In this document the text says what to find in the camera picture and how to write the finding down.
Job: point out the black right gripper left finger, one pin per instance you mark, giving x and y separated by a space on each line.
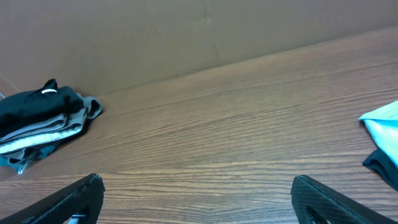
79 202

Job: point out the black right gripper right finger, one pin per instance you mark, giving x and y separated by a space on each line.
316 203

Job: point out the light blue t-shirt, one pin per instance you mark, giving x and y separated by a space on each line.
382 126

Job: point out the dark navy garment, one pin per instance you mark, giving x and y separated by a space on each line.
379 162

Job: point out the folded grey garment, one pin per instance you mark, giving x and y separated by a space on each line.
54 129

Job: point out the folded black shirt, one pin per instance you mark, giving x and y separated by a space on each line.
30 107

